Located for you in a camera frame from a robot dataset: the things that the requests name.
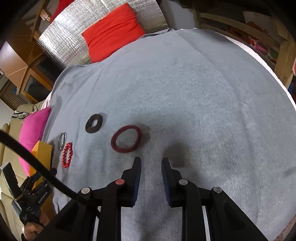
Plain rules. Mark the red pillow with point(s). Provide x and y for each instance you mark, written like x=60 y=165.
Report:
x=113 y=34

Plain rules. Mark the red cloth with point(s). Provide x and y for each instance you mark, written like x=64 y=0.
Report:
x=62 y=8

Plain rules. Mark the person's left hand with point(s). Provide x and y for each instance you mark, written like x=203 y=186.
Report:
x=34 y=231

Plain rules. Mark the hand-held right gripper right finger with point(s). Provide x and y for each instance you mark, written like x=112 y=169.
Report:
x=165 y=183

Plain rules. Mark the white mattress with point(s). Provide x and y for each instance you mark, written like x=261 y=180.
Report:
x=266 y=67

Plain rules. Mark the orange box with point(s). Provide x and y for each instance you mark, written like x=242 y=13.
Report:
x=42 y=155

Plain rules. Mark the pink pillow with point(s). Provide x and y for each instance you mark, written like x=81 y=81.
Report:
x=32 y=132

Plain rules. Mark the silver foil mat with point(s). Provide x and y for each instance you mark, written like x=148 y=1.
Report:
x=69 y=41

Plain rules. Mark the wooden shelf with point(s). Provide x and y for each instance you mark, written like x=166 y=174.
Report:
x=283 y=62

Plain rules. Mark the wooden cabinet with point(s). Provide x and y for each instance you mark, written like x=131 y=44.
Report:
x=20 y=69

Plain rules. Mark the dotted white paper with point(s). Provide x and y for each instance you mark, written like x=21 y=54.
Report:
x=261 y=44

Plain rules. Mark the silver bangle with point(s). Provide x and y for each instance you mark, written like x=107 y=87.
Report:
x=59 y=143

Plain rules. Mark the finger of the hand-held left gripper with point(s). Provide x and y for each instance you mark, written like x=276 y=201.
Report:
x=49 y=173

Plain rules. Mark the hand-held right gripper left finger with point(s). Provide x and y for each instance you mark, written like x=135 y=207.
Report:
x=137 y=180

